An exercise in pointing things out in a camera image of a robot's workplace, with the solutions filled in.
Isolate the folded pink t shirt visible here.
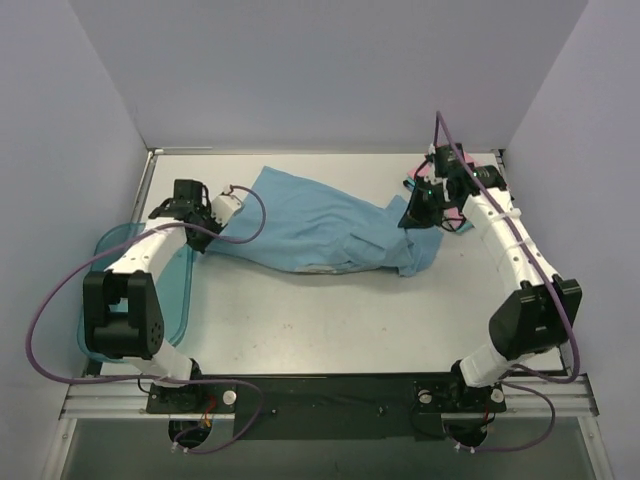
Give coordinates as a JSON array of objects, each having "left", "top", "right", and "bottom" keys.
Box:
[{"left": 408, "top": 148, "right": 467, "bottom": 216}]

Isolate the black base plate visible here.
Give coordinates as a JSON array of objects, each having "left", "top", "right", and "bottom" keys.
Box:
[{"left": 146, "top": 372, "right": 506, "bottom": 441}]

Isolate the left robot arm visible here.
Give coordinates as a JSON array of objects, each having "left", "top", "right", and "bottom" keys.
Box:
[{"left": 83, "top": 179, "right": 243, "bottom": 412}]

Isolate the folded teal t shirt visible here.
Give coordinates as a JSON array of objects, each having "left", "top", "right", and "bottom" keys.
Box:
[{"left": 403, "top": 175, "right": 472, "bottom": 235}]

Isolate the light blue t shirt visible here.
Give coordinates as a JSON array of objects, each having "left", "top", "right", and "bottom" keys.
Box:
[{"left": 206, "top": 167, "right": 443, "bottom": 277}]

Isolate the purple cable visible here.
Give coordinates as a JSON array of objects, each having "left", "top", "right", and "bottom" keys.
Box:
[
  {"left": 433, "top": 110, "right": 584, "bottom": 454},
  {"left": 24, "top": 185, "right": 269, "bottom": 455}
]

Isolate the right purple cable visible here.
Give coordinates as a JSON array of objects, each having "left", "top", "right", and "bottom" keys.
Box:
[{"left": 433, "top": 110, "right": 584, "bottom": 454}]

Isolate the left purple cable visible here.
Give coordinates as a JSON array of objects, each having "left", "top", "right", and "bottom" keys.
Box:
[{"left": 24, "top": 185, "right": 269, "bottom": 455}]

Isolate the aluminium frame rail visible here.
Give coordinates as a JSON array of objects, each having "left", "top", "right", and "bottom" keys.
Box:
[{"left": 60, "top": 377, "right": 599, "bottom": 419}]

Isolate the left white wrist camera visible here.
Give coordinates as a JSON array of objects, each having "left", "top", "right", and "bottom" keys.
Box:
[{"left": 211, "top": 193, "right": 244, "bottom": 225}]

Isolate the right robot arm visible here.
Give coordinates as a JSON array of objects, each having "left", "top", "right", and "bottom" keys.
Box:
[{"left": 398, "top": 144, "right": 582, "bottom": 409}]

